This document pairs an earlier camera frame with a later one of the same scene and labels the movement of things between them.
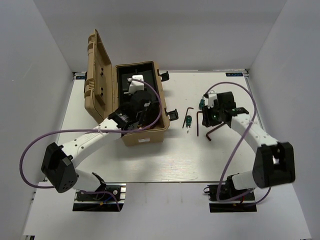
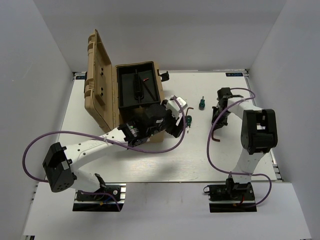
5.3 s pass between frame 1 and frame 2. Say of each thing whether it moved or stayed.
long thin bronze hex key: moved
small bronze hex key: stayed
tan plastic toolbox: stayed
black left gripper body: moved
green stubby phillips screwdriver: stayed
